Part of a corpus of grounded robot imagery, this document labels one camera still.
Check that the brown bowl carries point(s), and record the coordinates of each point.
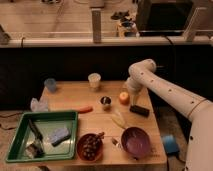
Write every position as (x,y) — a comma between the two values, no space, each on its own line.
(80,148)

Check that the blue plastic cup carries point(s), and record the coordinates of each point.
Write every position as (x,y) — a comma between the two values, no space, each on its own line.
(50,84)

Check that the crumpled plastic bag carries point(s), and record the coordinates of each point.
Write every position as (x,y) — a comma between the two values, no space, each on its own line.
(39,105)

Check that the dark grapes bunch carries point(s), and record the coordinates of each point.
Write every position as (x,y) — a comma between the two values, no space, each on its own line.
(92,145)

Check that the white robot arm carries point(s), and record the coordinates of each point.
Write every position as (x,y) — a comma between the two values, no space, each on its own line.
(197,109)

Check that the white paper cup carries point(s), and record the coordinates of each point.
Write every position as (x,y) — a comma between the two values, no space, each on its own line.
(94,80)

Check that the blue sponge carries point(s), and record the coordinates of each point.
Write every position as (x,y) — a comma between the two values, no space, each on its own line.
(59,135)

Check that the orange apple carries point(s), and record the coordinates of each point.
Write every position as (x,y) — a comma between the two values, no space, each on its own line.
(124,98)

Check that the black rectangular block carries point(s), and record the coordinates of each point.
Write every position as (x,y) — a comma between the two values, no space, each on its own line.
(139,110)

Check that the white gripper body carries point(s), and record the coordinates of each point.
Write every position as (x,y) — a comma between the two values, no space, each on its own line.
(135,98)

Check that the metal fork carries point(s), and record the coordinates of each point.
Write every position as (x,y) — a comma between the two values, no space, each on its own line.
(116,143)

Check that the orange carrot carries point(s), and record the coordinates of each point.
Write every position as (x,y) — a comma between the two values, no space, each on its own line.
(85,109)

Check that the purple bowl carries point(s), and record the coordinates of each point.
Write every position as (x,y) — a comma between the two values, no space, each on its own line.
(136,142)

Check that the black handled brush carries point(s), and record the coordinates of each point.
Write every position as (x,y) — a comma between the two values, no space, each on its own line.
(35,149)

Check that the black monitor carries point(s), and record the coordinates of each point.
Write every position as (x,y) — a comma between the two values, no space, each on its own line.
(169,17)

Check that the green plastic tray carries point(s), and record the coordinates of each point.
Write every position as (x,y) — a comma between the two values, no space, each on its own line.
(47,123)

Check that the yellow banana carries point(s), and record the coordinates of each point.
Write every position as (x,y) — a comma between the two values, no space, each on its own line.
(119,120)

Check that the wooden table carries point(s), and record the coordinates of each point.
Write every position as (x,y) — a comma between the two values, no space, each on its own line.
(72,95)

